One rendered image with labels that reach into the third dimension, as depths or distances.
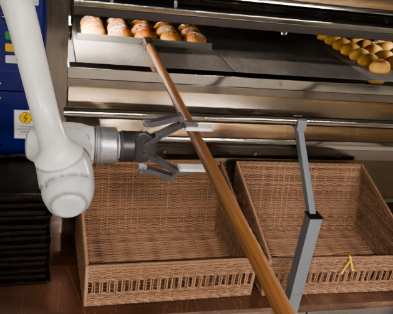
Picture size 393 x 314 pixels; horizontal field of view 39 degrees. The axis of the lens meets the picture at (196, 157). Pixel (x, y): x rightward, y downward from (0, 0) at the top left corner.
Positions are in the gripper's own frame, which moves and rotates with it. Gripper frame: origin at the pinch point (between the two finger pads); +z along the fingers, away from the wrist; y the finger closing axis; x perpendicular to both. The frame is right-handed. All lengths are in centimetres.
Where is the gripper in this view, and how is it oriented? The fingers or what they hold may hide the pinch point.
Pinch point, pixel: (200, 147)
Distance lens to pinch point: 138.8
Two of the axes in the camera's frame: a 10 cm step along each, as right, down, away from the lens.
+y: -1.3, 9.0, 4.2
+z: 9.7, 0.2, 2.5
